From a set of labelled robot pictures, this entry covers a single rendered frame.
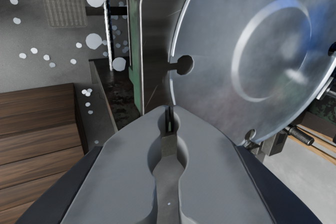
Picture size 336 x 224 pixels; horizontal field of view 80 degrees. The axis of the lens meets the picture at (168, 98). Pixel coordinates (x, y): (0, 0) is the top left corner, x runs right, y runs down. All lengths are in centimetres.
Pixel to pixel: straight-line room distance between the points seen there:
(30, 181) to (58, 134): 20
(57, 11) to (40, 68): 31
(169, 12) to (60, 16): 63
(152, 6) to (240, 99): 17
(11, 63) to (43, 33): 18
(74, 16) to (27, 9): 22
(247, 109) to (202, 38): 14
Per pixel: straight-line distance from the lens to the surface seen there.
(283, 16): 28
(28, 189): 90
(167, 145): 47
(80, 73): 102
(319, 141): 148
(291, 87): 36
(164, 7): 20
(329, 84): 42
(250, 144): 35
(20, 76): 104
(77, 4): 80
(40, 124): 77
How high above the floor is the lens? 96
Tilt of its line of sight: 54 degrees down
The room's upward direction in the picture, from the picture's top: 138 degrees clockwise
